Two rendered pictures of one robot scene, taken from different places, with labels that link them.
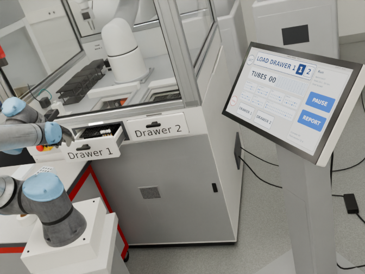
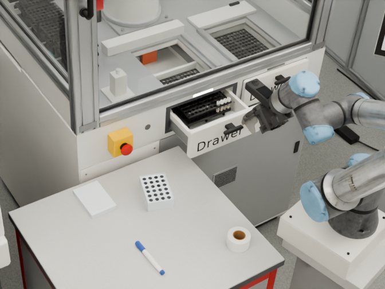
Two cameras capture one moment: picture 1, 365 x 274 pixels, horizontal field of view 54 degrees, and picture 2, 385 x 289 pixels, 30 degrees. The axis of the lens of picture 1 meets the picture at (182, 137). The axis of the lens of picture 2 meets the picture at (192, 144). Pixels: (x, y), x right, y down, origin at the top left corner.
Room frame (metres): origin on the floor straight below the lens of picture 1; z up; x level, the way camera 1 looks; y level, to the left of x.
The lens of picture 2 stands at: (0.63, 2.02, 2.40)
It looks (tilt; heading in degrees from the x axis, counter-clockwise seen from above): 41 degrees down; 303
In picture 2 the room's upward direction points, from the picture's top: 5 degrees clockwise
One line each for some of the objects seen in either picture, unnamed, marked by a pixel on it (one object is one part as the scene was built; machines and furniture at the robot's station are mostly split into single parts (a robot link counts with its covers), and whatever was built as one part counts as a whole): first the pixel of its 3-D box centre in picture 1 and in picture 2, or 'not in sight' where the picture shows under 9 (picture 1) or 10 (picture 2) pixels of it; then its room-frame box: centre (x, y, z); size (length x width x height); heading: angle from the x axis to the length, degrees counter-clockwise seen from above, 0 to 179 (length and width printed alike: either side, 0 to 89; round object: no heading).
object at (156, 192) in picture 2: (41, 176); (156, 191); (1.59, 0.74, 0.78); 0.12 x 0.08 x 0.04; 142
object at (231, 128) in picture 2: (84, 147); (231, 128); (1.51, 0.45, 0.91); 0.07 x 0.04 x 0.01; 70
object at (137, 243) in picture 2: not in sight; (149, 257); (1.45, 0.95, 0.77); 0.14 x 0.02 x 0.02; 163
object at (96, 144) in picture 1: (89, 149); (225, 131); (1.54, 0.44, 0.87); 0.29 x 0.02 x 0.11; 70
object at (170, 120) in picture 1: (157, 127); (275, 82); (1.56, 0.10, 0.87); 0.29 x 0.02 x 0.11; 70
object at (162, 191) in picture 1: (158, 155); (140, 130); (2.10, 0.19, 0.40); 1.03 x 0.95 x 0.80; 70
